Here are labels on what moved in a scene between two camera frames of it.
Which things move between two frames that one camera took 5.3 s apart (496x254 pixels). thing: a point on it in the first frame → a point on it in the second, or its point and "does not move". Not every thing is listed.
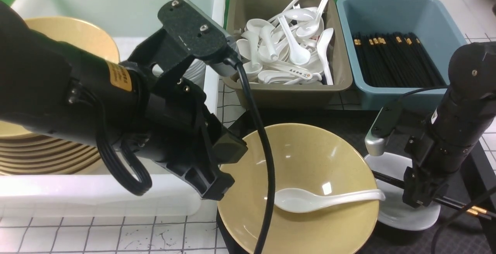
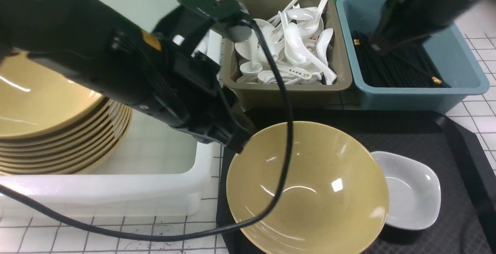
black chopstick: [393, 180] → [411, 68]
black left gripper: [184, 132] → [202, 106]
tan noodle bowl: [310, 157] does not move
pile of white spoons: [293, 47] does not move
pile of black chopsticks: [394, 59] does not move
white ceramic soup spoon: [294, 200] → [297, 51]
